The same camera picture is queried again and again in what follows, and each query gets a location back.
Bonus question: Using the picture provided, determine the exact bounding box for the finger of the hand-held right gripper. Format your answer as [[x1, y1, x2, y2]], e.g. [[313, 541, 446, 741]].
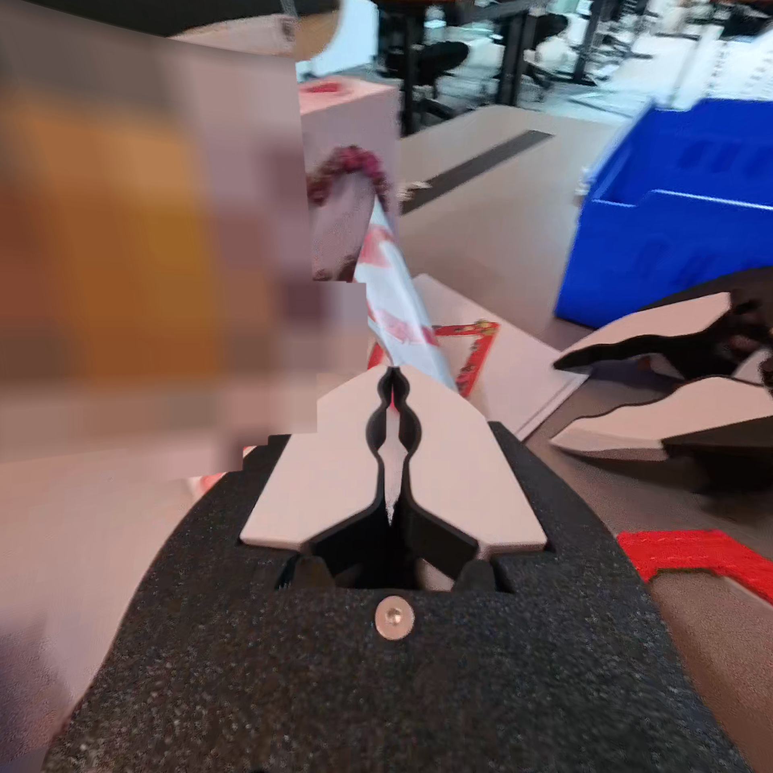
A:
[[552, 291, 773, 378], [550, 376, 773, 463]]

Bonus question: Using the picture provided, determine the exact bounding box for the white instruction booklet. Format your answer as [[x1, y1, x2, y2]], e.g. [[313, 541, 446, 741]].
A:
[[0, 196, 589, 756]]

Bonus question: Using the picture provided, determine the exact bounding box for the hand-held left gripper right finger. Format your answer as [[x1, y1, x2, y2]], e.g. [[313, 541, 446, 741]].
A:
[[394, 366, 549, 561]]

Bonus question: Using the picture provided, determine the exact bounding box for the black monitor with pale frame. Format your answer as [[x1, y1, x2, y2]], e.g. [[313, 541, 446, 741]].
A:
[[24, 0, 345, 61]]

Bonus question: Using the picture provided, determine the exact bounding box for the grey desk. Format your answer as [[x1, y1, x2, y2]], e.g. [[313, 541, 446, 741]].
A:
[[395, 105, 773, 773]]

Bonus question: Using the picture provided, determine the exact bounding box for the white and yellow set box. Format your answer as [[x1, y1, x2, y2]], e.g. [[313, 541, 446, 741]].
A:
[[299, 75, 402, 281]]

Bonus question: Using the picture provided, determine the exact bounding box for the blue plastic bin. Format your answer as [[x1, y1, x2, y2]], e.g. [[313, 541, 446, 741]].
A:
[[554, 99, 773, 330]]

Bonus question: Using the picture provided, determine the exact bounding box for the red brick heart frame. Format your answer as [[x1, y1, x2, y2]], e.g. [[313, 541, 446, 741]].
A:
[[616, 530, 773, 583]]

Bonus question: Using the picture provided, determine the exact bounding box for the black office chair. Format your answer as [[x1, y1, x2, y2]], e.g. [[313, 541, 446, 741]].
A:
[[386, 39, 472, 122]]

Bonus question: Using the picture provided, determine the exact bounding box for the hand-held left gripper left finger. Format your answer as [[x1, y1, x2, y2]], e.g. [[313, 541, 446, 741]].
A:
[[239, 366, 393, 553]]

